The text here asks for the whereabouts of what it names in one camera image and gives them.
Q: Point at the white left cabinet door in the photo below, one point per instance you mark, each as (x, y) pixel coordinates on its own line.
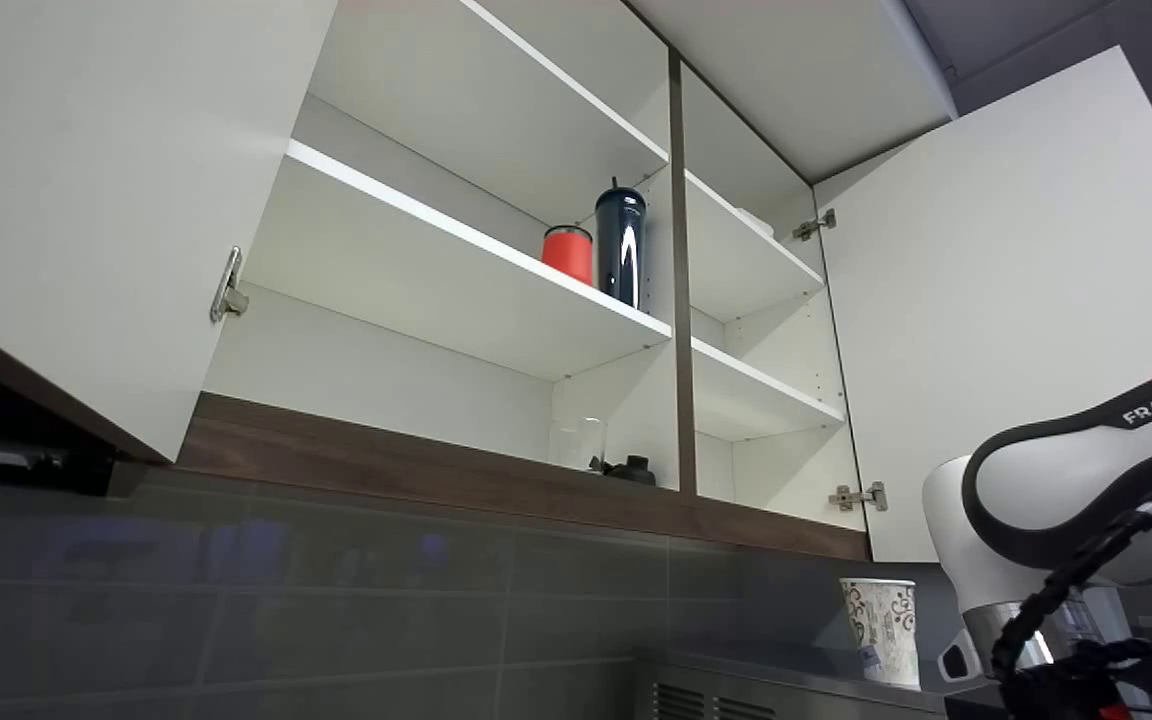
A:
(138, 149)

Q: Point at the patterned white paper cup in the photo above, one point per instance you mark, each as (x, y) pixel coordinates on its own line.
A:
(883, 618)

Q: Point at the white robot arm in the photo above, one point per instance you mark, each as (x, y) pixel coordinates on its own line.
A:
(1026, 526)

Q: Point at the white right cabinet door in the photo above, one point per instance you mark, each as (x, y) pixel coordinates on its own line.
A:
(992, 275)

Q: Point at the white wall cabinet carcass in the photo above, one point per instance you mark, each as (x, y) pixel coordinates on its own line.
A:
(409, 343)

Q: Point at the metal hinge upper right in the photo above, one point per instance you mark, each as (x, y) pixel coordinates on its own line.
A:
(815, 227)

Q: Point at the white cabinet door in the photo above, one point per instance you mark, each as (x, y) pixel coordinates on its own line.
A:
(138, 149)
(992, 275)

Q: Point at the small black object on shelf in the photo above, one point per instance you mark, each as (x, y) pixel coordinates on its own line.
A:
(632, 468)

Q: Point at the metal hinge lower right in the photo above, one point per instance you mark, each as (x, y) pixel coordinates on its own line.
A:
(855, 497)

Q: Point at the metal hinge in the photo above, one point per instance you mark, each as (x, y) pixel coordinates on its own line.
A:
(815, 227)
(855, 497)

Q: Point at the red cup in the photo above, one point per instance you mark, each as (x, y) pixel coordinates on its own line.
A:
(569, 249)

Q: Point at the metal hinge left door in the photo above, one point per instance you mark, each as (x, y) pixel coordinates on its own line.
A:
(229, 299)

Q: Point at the dark blue tumbler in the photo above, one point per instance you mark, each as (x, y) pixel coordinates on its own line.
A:
(616, 242)

